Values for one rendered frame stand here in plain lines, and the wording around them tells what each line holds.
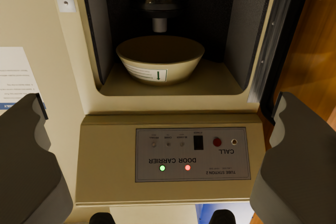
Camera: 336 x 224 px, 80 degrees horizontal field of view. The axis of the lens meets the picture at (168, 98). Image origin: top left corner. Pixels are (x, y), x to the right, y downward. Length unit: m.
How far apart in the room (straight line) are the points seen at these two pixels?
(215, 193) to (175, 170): 0.07
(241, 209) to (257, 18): 0.32
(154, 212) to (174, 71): 0.41
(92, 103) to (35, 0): 0.53
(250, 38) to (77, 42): 0.27
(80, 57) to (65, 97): 0.61
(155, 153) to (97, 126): 0.11
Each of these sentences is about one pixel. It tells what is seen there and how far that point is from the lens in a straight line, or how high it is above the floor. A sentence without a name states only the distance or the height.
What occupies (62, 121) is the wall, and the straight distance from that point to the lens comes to 1.03.
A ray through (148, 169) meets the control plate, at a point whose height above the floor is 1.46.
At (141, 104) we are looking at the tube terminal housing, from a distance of 0.36.
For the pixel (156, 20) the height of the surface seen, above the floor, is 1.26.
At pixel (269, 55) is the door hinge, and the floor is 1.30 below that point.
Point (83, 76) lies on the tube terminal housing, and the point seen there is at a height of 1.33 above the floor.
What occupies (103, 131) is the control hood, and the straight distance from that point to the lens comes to 0.37.
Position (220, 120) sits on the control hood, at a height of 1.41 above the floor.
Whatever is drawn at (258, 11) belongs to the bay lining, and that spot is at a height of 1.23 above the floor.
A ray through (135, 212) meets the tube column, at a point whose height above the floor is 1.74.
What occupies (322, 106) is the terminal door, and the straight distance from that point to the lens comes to 0.29.
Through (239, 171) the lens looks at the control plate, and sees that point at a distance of 0.38.
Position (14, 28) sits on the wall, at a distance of 0.90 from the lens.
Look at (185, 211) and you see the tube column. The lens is 0.63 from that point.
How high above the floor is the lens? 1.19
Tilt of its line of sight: 32 degrees up
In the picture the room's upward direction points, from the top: 179 degrees counter-clockwise
